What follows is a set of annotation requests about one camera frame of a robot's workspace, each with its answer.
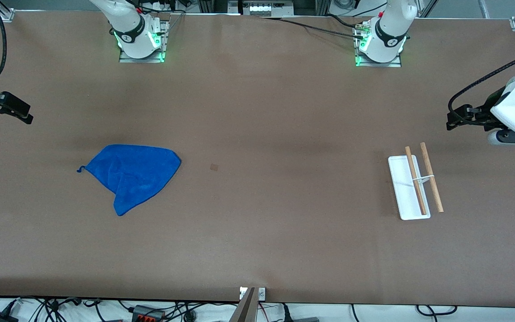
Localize blue microfibre towel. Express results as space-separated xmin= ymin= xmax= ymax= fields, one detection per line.
xmin=77 ymin=144 xmax=182 ymax=216

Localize wooden rack rod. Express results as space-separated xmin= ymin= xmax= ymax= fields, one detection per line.
xmin=420 ymin=142 xmax=444 ymax=213
xmin=404 ymin=146 xmax=427 ymax=216

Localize white rack base tray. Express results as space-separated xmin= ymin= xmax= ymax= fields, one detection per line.
xmin=388 ymin=155 xmax=431 ymax=221

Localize white power strip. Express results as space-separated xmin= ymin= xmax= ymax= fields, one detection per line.
xmin=239 ymin=0 xmax=295 ymax=17

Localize black box orange connectors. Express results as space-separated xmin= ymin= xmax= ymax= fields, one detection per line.
xmin=132 ymin=305 xmax=166 ymax=322

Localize thick black cable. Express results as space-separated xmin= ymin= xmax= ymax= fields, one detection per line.
xmin=327 ymin=13 xmax=360 ymax=28

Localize thin black table cable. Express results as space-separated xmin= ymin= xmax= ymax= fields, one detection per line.
xmin=257 ymin=16 xmax=367 ymax=41

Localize black looped cable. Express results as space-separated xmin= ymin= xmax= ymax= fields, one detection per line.
xmin=416 ymin=305 xmax=458 ymax=316

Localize silver camera bracket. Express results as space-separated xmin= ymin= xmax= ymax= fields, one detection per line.
xmin=240 ymin=287 xmax=266 ymax=301

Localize grey camera pole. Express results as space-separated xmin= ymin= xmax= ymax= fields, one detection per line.
xmin=230 ymin=287 xmax=259 ymax=322

